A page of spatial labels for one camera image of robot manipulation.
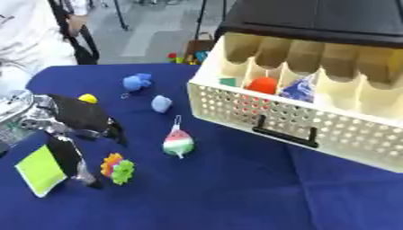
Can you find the orange round toy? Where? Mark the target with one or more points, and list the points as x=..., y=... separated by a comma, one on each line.
x=262, y=85

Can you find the blue and white patterned toy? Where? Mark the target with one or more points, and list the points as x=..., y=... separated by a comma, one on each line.
x=299, y=88

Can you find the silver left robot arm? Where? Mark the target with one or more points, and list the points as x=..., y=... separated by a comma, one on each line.
x=18, y=116

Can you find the watermelon slice soft toy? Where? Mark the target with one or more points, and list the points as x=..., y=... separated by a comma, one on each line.
x=178, y=141

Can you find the pale drawer with compartments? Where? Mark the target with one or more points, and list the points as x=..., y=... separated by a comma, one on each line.
x=315, y=99

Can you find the brown bag with toys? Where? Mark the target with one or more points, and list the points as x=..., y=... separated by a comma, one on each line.
x=193, y=51

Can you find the person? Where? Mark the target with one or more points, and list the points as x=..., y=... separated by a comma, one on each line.
x=36, y=42

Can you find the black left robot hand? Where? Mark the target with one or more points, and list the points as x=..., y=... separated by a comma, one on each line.
x=79, y=116

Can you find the black cabinet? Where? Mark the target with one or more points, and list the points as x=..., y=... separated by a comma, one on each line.
x=320, y=18

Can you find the light blue soft toy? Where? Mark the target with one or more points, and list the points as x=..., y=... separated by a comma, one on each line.
x=161, y=103

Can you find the black tripod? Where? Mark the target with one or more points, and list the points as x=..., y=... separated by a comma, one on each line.
x=122, y=15

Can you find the yellow round toy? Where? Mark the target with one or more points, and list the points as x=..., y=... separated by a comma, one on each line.
x=88, y=98

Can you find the yellow-green flat card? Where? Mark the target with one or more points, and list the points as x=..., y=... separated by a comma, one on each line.
x=41, y=171

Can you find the green flat piece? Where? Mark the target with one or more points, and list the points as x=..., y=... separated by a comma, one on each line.
x=228, y=81

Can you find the orange and green gear toy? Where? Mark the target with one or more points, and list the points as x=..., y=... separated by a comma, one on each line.
x=117, y=169

